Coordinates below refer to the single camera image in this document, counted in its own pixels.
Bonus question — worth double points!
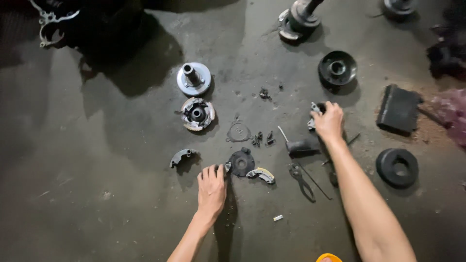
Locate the person's right hand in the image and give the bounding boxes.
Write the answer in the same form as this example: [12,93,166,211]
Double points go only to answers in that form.
[310,101,344,144]

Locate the person's left hand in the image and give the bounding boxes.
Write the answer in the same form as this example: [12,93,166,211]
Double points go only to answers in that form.
[197,164,228,220]

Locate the grey metal clutch shoe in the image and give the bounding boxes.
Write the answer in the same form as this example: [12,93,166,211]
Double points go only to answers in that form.
[307,102,327,131]

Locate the black round clutch plate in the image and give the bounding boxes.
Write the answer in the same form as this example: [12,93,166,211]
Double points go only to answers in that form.
[225,147,256,178]

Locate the dark curved clutch shoe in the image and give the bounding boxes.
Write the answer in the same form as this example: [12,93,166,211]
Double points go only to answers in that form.
[169,148,199,169]

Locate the clutch shoe with yellow lining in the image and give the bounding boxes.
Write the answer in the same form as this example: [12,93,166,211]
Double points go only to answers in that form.
[246,167,276,185]

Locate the black clutch bell housing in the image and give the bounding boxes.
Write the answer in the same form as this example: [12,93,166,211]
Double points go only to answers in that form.
[318,50,358,87]

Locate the thin black metal rod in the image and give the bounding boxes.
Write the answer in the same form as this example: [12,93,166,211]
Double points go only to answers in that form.
[299,163,333,201]

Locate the dark metal pliers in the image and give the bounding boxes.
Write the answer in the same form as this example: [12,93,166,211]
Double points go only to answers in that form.
[288,163,316,203]

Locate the thin round metal gasket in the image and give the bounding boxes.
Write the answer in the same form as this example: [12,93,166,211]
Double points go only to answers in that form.
[226,122,253,143]

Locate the black rectangular block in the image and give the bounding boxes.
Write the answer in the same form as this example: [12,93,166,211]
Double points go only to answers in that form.
[376,84,424,134]

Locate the clutch assembly with worn shoes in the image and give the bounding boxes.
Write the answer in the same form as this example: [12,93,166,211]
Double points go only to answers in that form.
[181,97,216,132]

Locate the large pulley assembly with shaft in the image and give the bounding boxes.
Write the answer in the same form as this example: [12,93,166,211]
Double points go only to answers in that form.
[278,0,325,41]

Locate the silver pulley disc with shaft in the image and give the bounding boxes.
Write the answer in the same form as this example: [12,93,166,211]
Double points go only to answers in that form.
[176,62,212,97]

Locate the pink plastic bag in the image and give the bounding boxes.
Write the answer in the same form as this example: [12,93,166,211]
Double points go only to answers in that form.
[431,89,466,148]

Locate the dark round pulley part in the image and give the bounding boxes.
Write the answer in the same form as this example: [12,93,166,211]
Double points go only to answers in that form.
[382,0,418,16]

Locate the dark greasy engine part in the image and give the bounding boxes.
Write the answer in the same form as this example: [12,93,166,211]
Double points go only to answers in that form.
[426,7,466,81]

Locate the large dark engine casing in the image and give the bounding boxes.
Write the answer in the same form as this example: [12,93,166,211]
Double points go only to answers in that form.
[36,0,146,55]

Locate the white engine cover gasket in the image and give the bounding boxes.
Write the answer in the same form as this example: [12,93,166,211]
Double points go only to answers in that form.
[29,0,81,48]

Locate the black tool with metal handle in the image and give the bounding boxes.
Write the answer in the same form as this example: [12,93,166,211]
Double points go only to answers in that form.
[277,126,322,159]

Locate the black rubber ring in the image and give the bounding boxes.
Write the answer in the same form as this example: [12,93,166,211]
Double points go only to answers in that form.
[376,148,419,189]

